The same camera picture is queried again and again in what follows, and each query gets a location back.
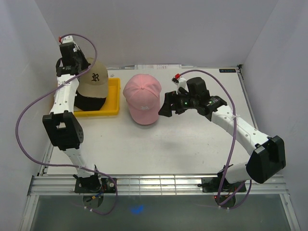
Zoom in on yellow plastic tray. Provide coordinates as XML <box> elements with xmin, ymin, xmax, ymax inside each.
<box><xmin>57</xmin><ymin>77</ymin><xmax>121</xmax><ymax>117</ymax></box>

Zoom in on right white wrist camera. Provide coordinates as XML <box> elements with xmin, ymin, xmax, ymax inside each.
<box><xmin>171</xmin><ymin>74</ymin><xmax>187</xmax><ymax>94</ymax></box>

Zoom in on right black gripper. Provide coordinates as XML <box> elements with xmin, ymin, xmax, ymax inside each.
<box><xmin>158</xmin><ymin>89</ymin><xmax>198</xmax><ymax>117</ymax></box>

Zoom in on pink baseball cap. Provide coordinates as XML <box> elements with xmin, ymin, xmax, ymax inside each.
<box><xmin>123</xmin><ymin>74</ymin><xmax>162</xmax><ymax>125</ymax></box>

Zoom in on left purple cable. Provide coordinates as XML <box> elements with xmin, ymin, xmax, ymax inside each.
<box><xmin>15</xmin><ymin>33</ymin><xmax>119</xmax><ymax>216</ymax></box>

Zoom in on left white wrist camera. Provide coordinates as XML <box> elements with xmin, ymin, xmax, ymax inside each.
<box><xmin>59</xmin><ymin>35</ymin><xmax>75</xmax><ymax>44</ymax></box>

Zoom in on purple cable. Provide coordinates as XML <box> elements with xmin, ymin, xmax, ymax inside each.
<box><xmin>179</xmin><ymin>69</ymin><xmax>252</xmax><ymax>210</ymax></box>
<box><xmin>15</xmin><ymin>33</ymin><xmax>119</xmax><ymax>216</ymax></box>

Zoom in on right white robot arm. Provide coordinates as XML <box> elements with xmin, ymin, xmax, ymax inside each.
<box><xmin>158</xmin><ymin>75</ymin><xmax>286</xmax><ymax>191</ymax></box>

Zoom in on plain black cap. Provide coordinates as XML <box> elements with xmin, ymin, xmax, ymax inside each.
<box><xmin>74</xmin><ymin>91</ymin><xmax>106</xmax><ymax>111</ymax></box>

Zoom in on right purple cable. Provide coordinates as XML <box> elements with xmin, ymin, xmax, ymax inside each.
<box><xmin>179</xmin><ymin>69</ymin><xmax>252</xmax><ymax>210</ymax></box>

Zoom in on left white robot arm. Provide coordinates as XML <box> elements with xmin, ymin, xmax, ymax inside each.
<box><xmin>42</xmin><ymin>41</ymin><xmax>102</xmax><ymax>192</ymax></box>

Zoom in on white paper label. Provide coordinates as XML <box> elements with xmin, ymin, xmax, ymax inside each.
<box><xmin>134</xmin><ymin>64</ymin><xmax>182</xmax><ymax>70</ymax></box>

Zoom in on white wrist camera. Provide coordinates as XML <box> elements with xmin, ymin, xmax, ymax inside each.
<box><xmin>171</xmin><ymin>74</ymin><xmax>187</xmax><ymax>94</ymax></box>
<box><xmin>59</xmin><ymin>35</ymin><xmax>75</xmax><ymax>44</ymax></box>

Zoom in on aluminium front rail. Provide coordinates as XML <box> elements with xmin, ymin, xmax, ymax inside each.
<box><xmin>28</xmin><ymin>175</ymin><xmax>289</xmax><ymax>196</ymax></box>

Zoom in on beige baseball cap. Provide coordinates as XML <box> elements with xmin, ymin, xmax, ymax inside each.
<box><xmin>77</xmin><ymin>59</ymin><xmax>109</xmax><ymax>98</ymax></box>

